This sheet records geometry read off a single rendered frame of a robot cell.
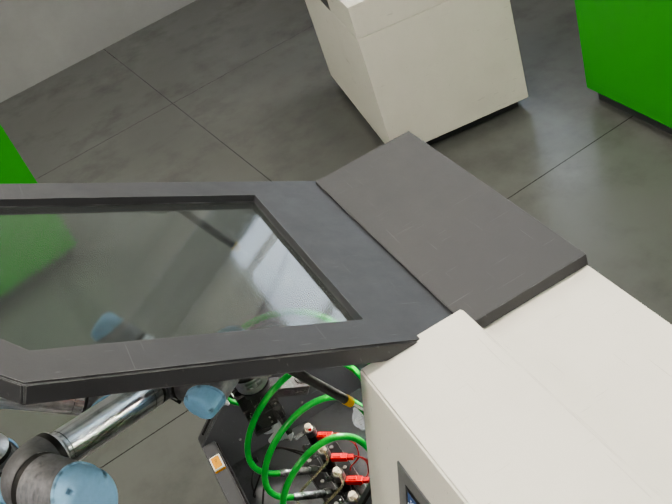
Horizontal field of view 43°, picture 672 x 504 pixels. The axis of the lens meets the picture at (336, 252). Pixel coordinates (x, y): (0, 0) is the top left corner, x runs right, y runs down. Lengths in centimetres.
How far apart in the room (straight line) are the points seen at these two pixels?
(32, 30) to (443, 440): 716
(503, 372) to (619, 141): 331
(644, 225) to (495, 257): 241
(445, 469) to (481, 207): 71
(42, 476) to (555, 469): 84
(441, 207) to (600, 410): 65
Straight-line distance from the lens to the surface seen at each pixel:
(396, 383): 148
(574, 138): 476
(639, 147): 461
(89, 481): 153
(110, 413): 176
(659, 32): 432
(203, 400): 176
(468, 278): 171
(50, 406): 200
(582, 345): 158
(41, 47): 825
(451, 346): 151
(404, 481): 152
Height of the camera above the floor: 262
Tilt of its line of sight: 36 degrees down
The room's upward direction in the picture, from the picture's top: 22 degrees counter-clockwise
